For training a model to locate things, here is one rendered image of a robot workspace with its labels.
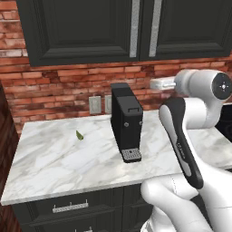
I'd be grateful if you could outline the grey wall outlet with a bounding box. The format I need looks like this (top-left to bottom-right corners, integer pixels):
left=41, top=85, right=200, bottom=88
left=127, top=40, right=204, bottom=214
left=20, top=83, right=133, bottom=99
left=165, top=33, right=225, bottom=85
left=88, top=95, right=102, bottom=115
left=104, top=94, right=113, bottom=115

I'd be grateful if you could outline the silver cabinet door handle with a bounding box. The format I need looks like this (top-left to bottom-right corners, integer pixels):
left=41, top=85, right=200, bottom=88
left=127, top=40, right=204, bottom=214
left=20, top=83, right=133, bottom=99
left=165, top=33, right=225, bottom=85
left=129, top=0, right=141, bottom=59
left=148, top=0, right=163, bottom=58

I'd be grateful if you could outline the dark drawer front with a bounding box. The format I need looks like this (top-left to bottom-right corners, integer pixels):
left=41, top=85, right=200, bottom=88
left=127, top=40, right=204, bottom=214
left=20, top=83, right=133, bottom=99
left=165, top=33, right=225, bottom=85
left=26, top=188, right=125, bottom=225
left=30, top=217, right=125, bottom=232

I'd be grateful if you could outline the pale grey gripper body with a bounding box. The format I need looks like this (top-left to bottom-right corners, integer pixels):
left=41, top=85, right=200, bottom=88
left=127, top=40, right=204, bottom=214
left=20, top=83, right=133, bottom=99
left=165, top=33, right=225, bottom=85
left=150, top=76, right=172, bottom=92

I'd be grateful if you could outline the black hob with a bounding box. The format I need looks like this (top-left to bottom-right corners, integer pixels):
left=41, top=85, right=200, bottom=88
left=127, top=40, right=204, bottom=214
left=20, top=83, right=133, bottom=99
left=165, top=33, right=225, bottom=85
left=214, top=103, right=232, bottom=143

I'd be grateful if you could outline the small green object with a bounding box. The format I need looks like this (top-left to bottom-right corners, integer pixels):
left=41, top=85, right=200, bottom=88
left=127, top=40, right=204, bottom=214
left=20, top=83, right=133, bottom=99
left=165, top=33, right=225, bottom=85
left=75, top=130, right=85, bottom=141

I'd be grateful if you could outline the silver drawer handle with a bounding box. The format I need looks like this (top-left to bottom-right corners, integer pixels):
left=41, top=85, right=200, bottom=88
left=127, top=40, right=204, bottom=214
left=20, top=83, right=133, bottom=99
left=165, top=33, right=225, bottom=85
left=52, top=198, right=90, bottom=214
left=74, top=226, right=93, bottom=232

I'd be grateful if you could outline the dark base cabinet door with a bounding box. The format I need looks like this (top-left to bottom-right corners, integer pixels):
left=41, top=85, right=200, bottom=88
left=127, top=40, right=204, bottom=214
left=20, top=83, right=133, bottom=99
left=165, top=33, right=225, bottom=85
left=121, top=183, right=154, bottom=232

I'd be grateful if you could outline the black coffee machine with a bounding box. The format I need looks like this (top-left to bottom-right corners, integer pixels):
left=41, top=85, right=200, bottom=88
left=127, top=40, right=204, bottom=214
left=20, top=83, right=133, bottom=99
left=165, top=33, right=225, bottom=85
left=110, top=82, right=144, bottom=164

